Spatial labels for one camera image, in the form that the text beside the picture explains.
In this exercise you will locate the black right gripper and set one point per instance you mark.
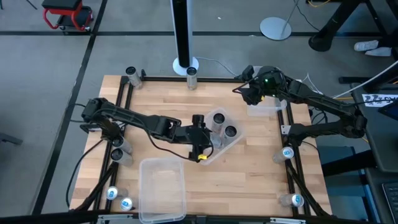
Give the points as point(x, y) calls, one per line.
point(264, 88)

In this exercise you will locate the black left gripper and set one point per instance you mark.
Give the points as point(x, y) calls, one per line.
point(197, 137)

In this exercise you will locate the clear plastic bin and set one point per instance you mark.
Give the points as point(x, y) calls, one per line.
point(161, 189)
point(217, 151)
point(267, 109)

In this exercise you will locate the silver can with blue top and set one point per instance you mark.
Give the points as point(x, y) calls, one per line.
point(112, 193)
point(126, 203)
point(297, 200)
point(286, 153)

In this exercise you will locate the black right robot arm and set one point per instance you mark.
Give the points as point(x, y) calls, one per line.
point(326, 105)

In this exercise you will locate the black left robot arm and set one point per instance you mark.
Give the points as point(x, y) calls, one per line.
point(140, 119)

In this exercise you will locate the yellow left gripper tag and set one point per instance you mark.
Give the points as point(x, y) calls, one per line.
point(202, 157)

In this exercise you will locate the white round floor stand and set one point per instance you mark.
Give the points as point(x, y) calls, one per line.
point(275, 28)

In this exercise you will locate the black desk leg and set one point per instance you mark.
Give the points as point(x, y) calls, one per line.
point(377, 15)
point(329, 31)

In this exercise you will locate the person's white shoe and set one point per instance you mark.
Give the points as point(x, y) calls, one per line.
point(366, 45)
point(377, 52)

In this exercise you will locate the black floor bar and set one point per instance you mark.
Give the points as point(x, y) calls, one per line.
point(348, 163)

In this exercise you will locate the white paper label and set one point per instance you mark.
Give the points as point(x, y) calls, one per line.
point(376, 100)

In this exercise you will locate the black desk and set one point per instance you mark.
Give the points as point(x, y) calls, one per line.
point(382, 140)

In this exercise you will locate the dark tablet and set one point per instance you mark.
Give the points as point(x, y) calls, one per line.
point(391, 112)

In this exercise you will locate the black laptop keyboard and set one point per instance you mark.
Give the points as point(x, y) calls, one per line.
point(392, 199)

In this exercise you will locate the dark stand foot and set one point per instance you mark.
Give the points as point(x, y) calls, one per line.
point(9, 139)

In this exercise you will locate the red and black rolling stool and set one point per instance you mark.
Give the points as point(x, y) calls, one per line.
point(62, 3)

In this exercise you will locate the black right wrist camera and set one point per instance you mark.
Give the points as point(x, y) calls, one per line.
point(247, 73)

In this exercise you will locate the silver frame bracket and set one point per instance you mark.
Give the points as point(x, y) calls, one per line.
point(285, 129)

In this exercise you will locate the black aluminium table frame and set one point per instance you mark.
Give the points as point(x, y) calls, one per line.
point(161, 78)

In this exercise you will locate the tall camera pole with base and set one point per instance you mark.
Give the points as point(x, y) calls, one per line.
point(182, 31)

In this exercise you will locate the silver frame plate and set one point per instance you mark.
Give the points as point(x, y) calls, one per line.
point(287, 221)
point(115, 218)

